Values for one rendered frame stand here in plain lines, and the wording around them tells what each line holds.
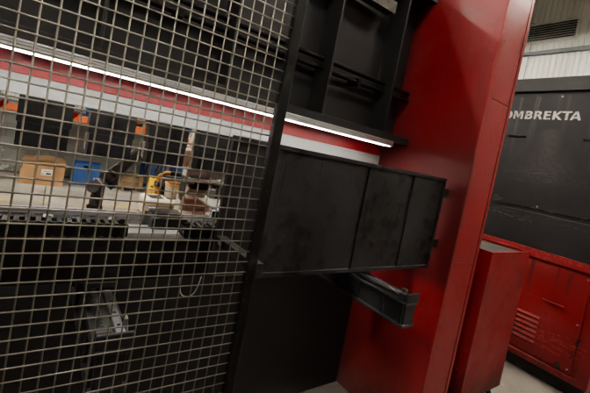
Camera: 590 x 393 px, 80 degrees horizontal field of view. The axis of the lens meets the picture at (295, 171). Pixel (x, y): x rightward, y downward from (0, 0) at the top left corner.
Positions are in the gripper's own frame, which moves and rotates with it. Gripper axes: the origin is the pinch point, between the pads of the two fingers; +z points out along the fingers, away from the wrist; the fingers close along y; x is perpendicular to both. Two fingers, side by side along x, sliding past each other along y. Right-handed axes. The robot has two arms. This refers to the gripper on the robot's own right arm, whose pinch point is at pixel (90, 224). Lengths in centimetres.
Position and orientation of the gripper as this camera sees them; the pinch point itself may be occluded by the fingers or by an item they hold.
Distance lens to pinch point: 196.6
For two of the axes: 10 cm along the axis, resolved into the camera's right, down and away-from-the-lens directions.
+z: -0.9, 9.8, -1.9
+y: 4.4, -1.3, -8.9
